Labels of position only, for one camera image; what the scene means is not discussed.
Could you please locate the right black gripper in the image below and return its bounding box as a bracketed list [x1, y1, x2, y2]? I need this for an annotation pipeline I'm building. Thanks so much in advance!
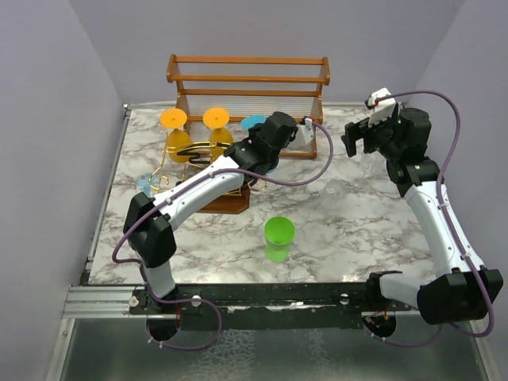
[342, 110, 402, 161]

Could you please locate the blue plastic wine glass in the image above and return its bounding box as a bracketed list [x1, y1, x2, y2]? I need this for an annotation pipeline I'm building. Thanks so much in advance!
[241, 114, 279, 175]

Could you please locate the clear glass cup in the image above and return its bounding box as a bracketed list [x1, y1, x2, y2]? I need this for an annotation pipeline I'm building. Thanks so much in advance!
[321, 179, 347, 209]

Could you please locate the orange wine glass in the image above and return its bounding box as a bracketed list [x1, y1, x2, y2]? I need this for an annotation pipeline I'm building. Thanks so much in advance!
[202, 107, 233, 161]
[160, 108, 192, 164]

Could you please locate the green plastic wine glass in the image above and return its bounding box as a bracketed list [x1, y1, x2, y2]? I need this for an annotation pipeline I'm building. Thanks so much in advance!
[264, 216, 295, 263]

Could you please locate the gold wire wine glass rack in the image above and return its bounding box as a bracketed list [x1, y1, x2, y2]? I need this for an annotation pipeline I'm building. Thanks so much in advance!
[161, 138, 267, 214]

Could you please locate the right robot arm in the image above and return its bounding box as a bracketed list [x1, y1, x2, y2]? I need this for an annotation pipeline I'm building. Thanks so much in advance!
[341, 108, 503, 325]

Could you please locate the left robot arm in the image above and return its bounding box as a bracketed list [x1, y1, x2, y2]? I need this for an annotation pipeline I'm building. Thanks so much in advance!
[123, 111, 300, 314]

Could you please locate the wooden shelf rack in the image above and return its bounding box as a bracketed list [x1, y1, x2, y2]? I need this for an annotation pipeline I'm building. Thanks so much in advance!
[166, 55, 331, 141]

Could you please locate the blue packaged item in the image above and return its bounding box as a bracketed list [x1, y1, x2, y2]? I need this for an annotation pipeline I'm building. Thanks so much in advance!
[137, 173, 157, 198]

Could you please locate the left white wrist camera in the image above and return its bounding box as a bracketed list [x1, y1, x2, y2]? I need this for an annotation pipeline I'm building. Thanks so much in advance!
[292, 117, 315, 148]

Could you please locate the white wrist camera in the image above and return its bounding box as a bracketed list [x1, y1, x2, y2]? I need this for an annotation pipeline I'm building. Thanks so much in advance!
[364, 87, 398, 128]
[292, 117, 315, 148]

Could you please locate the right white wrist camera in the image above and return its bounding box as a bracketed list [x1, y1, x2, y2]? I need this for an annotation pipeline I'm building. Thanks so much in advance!
[364, 87, 398, 128]

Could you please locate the black base frame bar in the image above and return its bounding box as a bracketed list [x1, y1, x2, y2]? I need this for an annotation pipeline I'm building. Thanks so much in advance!
[129, 282, 409, 331]

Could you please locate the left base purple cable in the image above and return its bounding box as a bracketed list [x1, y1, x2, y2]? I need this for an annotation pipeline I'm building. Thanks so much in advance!
[145, 295, 223, 351]

